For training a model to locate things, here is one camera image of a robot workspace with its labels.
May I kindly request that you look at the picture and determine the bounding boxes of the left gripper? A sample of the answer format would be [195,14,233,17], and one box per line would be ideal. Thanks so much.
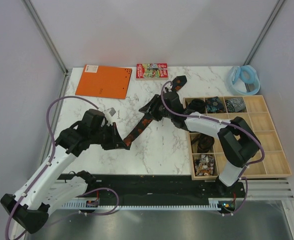
[90,122,127,150]

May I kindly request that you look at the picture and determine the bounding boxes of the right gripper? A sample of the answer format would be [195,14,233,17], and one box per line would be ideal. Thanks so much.
[139,94,173,122]

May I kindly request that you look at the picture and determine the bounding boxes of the black orange floral tie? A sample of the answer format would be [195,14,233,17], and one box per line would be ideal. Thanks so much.
[124,75,187,149]

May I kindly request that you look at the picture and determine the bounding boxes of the brown tie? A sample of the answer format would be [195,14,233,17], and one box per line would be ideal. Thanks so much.
[191,133,215,154]

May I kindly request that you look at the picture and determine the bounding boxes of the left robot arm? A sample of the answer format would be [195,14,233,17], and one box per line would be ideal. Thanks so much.
[0,108,129,234]

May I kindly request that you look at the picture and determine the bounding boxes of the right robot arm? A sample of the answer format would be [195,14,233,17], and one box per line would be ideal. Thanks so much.
[117,81,264,197]

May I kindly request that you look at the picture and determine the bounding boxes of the red green book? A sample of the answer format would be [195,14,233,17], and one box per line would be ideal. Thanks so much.
[136,63,169,80]

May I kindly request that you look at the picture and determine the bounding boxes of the rolled dark teal tie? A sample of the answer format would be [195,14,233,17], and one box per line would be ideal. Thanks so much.
[187,98,206,114]

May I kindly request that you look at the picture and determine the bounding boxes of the orange board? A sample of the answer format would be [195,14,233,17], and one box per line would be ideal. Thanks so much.
[75,64,132,100]

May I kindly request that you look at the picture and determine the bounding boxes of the rolled blue floral tie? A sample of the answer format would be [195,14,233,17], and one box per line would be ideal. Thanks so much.
[205,96,226,114]

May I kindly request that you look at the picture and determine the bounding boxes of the wooden compartment tray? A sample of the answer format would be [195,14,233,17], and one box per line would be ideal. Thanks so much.
[183,95,292,180]

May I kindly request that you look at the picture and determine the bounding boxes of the rolled multicolour patterned tie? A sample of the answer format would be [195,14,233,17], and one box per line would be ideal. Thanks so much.
[194,154,215,177]

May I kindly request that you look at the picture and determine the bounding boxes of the rolled grey paisley tie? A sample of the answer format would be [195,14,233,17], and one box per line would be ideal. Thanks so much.
[225,97,246,113]

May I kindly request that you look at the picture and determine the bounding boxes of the light blue headband device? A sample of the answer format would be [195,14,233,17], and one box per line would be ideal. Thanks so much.
[226,65,261,96]

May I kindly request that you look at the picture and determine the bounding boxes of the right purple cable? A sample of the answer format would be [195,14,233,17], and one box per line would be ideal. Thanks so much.
[161,81,265,217]

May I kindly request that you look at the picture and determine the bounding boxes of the white cable duct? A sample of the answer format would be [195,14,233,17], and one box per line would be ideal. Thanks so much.
[61,198,235,211]

